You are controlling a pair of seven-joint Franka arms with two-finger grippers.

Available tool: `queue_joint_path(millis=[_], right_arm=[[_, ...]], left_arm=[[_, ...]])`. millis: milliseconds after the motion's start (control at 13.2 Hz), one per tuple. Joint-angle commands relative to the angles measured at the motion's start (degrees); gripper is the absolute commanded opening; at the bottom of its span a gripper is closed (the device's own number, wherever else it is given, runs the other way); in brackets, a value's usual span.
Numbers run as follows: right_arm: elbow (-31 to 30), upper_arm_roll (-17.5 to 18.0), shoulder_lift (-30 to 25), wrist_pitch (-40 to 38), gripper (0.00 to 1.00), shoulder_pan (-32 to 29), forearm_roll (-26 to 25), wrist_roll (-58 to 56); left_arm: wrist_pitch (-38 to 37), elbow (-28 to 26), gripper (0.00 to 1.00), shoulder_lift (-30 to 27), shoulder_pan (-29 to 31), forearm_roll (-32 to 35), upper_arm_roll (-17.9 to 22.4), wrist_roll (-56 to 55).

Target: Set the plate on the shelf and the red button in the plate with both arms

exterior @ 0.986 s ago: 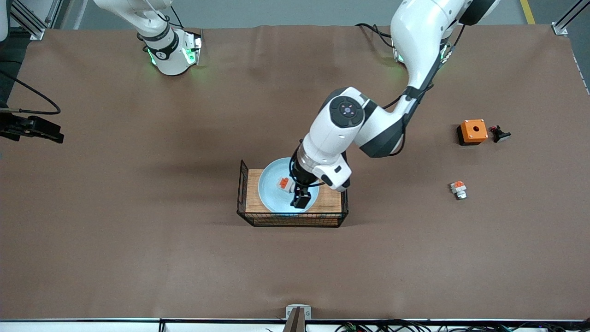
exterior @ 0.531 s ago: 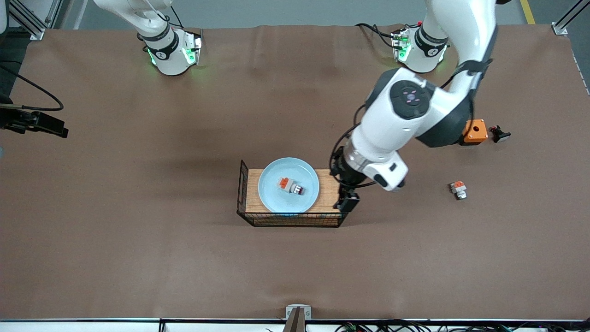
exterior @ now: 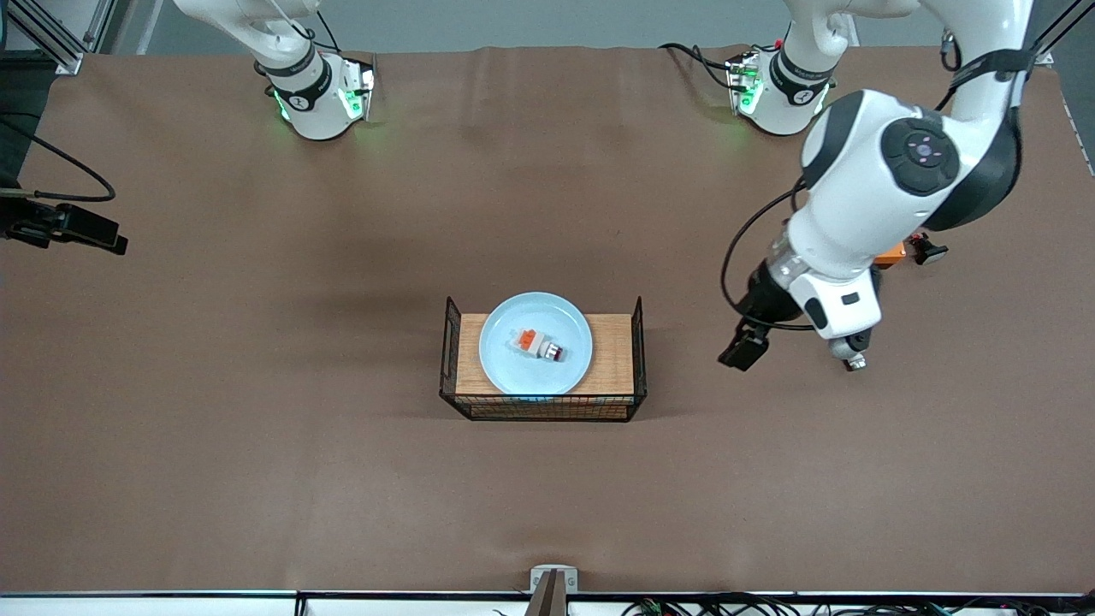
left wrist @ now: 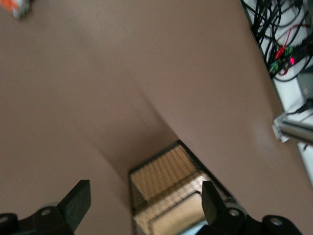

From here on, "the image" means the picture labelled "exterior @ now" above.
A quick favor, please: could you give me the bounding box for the red push button switch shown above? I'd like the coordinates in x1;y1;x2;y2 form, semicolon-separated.
511;328;567;364

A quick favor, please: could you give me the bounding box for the light blue round plate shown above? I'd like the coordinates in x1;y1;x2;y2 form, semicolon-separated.
479;292;594;396

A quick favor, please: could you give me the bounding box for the black button with white cap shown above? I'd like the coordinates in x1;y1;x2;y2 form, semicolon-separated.
909;232;950;266

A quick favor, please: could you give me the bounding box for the wooden board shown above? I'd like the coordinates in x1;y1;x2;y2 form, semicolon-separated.
455;313;636;396

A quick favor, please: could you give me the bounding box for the brown table cover sheet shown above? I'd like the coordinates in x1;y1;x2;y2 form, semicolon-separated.
0;43;1095;596

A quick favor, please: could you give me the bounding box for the aluminium frame profile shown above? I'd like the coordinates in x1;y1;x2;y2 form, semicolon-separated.
1031;0;1095;68
0;0;116;78

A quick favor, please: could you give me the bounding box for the black cable bundle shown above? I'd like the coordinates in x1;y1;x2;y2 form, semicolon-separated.
492;593;1095;616

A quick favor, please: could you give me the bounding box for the black left arm base cable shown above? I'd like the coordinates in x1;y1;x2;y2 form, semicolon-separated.
657;41;737;91

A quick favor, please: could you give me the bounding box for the black arm base cable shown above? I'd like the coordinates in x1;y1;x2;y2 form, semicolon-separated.
657;41;737;91
282;0;343;56

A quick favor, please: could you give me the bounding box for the black right arm base cable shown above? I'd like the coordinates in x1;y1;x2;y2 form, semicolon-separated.
282;0;343;56

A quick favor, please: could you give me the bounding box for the black wire mesh basket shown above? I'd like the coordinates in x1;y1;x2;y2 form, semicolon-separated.
439;295;648;424

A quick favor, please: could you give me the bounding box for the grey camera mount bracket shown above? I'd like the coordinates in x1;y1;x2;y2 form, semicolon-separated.
524;565;579;616

